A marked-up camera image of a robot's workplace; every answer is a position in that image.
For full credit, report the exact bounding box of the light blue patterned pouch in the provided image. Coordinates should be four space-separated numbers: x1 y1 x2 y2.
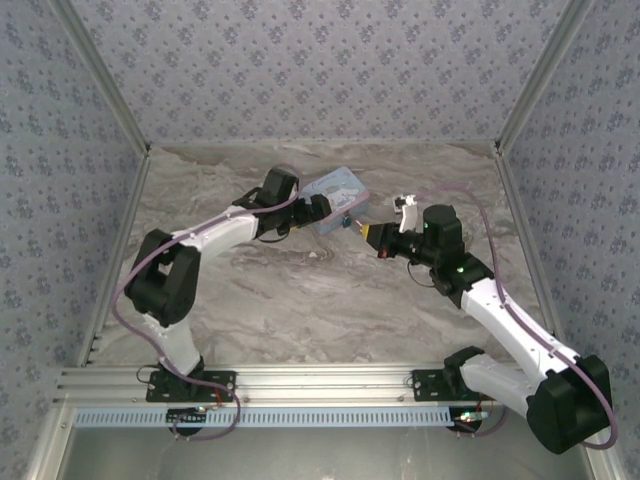
298 166 371 235

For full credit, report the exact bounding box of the small black circuit board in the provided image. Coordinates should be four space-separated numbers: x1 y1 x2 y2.
167 407 207 435
446 407 490 432

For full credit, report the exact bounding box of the grey metal panel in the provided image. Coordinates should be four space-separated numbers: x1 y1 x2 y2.
27 404 616 480

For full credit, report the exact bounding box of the aluminium side rail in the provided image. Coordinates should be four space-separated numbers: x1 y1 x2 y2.
77 149 153 366
493 149 566 341

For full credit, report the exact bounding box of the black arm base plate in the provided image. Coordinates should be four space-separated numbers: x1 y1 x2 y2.
410 368 481 403
145 368 237 403

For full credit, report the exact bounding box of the aluminium cross rail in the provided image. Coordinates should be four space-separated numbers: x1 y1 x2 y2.
54 364 531 405

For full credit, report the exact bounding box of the white slotted cable duct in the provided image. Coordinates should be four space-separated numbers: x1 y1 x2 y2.
74 407 454 429

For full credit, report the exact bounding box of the aluminium frame post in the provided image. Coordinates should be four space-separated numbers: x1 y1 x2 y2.
493 0 597 154
49 0 153 154

